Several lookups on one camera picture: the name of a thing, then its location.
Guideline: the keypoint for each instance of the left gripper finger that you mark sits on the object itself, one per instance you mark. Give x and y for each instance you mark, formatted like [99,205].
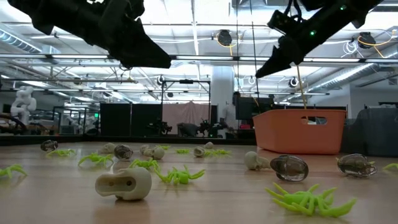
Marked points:
[136,53]

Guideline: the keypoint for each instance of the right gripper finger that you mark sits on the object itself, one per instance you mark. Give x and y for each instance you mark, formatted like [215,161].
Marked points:
[286,56]

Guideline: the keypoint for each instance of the white plastic skull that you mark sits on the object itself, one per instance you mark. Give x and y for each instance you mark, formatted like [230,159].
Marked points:
[108,148]
[199,152]
[209,145]
[158,153]
[252,160]
[144,149]
[133,183]

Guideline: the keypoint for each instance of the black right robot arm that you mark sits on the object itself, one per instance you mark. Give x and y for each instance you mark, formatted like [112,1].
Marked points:
[357,7]

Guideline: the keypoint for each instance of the black tabletop robot arm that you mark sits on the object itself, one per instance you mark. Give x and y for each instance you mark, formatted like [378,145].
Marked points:
[214,128]
[160,128]

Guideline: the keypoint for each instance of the black partition panel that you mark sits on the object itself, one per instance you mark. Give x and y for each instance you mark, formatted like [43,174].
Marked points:
[118,119]
[248,109]

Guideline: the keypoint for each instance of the long ceiling light bar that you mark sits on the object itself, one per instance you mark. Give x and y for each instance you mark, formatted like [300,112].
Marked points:
[217,58]

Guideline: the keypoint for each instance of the orange plastic bin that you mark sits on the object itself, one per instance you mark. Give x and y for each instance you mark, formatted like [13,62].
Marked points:
[280,133]

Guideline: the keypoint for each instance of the pink partition curtain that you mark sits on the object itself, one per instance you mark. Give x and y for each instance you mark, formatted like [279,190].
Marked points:
[186,113]

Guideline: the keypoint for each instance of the white humanoid robot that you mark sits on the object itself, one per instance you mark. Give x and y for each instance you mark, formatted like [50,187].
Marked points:
[23,102]

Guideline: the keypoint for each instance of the dark grey plastic bin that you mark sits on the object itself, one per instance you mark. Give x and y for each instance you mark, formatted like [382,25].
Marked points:
[373,133]

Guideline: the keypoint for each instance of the black robot station frame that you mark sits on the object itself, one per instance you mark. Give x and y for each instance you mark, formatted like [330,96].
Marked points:
[186,81]

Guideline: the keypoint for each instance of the black aluminium table frame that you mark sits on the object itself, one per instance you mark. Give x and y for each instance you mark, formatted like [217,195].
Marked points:
[93,140]

